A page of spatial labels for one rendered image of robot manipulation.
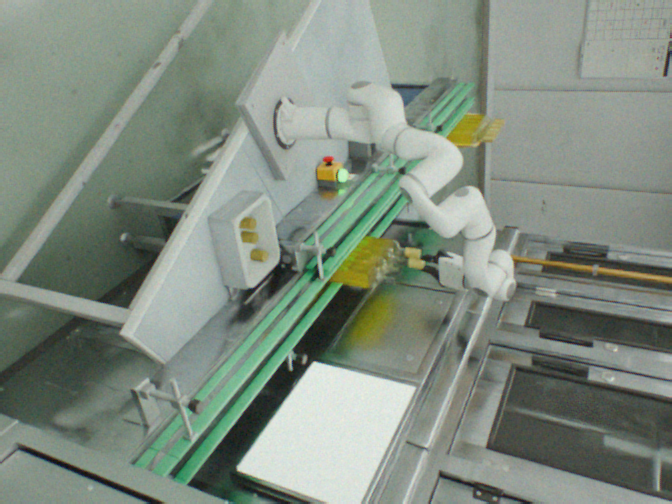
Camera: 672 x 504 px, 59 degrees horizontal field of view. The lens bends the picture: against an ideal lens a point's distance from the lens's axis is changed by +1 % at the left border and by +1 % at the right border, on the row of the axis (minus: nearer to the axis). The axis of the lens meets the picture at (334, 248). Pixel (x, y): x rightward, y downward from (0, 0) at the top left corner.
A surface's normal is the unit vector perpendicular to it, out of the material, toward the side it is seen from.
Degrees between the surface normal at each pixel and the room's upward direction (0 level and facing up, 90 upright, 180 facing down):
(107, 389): 90
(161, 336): 0
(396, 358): 90
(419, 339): 90
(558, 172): 90
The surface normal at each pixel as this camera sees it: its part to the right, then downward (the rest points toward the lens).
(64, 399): -0.11, -0.86
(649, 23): -0.43, 0.49
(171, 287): 0.89, 0.14
